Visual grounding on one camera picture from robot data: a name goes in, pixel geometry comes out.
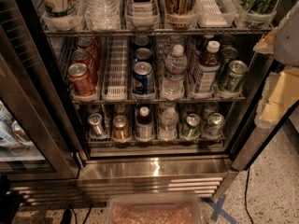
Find rear blue pepsi can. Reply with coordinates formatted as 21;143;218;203
134;48;152;63

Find green soda can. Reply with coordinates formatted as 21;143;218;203
219;61;248;92
216;46;238;81

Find open fridge door right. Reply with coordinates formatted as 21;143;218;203
232;65;299;171

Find gold can bottom shelf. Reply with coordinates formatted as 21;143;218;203
112;115;129;139

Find orange soda can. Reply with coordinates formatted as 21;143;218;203
72;49;97;82
76;36;101;63
68;63;95;96

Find black cables on floor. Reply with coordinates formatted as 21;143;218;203
59;203;94;224

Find glass fridge door left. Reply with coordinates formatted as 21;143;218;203
0;25;79;181

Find rear orange soda can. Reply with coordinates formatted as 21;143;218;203
76;36;101;63

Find empty white top tray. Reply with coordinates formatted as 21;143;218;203
196;0;236;28

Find brown tea bottle white cap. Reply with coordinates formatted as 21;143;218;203
192;40;220;93

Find bottom green can left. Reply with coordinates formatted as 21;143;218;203
181;113;200;139

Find middle orange soda can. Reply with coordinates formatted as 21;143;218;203
72;49;97;82

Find silver can bottom shelf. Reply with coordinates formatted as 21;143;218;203
88;113;105;136

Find stainless steel display fridge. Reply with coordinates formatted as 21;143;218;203
0;0;297;205

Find empty white shelf tray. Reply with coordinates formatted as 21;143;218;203
102;36;128;102

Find clear water bottle top shelf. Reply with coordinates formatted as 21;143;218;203
84;0;121;31

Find rear green soda can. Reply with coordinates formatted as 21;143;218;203
216;46;238;81

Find tea bottle white label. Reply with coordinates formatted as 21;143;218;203
126;0;160;30

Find front orange soda can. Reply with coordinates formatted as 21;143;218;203
68;63;95;96

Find bottom shelf tea bottle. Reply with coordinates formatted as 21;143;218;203
136;106;154;141

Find front blue pepsi can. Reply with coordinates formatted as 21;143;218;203
133;62;154;95

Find black power cable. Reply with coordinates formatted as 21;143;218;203
244;168;255;224

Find front green soda can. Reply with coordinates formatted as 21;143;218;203
219;61;248;92

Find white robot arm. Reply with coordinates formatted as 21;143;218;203
253;2;299;129

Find bottom shelf water bottle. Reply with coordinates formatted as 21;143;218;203
158;107;178;141

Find bottom green can right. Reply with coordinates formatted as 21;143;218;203
203;113;225;139

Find clear plastic bin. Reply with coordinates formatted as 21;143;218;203
107;192;202;224

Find middle shelf water bottle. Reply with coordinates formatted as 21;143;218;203
162;44;187;100

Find blue pepsi can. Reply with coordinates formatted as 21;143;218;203
133;62;154;95
134;48;152;63

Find yellow foam padded gripper finger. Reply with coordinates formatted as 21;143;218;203
254;66;299;129
253;27;278;54

